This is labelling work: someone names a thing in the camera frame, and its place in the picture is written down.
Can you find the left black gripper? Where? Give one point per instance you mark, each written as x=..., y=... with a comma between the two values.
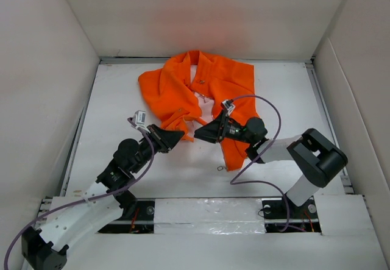
x=166, y=139

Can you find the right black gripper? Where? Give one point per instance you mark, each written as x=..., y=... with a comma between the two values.
x=215, y=130

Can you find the orange zip jacket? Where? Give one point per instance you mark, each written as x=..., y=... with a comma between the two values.
x=191, y=87

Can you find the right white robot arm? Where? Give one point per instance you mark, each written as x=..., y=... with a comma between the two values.
x=318, y=158

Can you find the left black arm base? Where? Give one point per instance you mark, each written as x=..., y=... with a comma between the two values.
x=137, y=216

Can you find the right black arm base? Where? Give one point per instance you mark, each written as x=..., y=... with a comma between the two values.
x=297, y=220

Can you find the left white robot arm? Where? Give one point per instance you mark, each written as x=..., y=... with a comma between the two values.
x=106, y=200

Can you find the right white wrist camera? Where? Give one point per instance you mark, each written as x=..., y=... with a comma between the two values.
x=228, y=106

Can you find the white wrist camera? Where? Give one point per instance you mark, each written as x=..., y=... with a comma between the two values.
x=228, y=106
x=138, y=120

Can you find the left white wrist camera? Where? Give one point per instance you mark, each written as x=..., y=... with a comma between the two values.
x=138, y=120

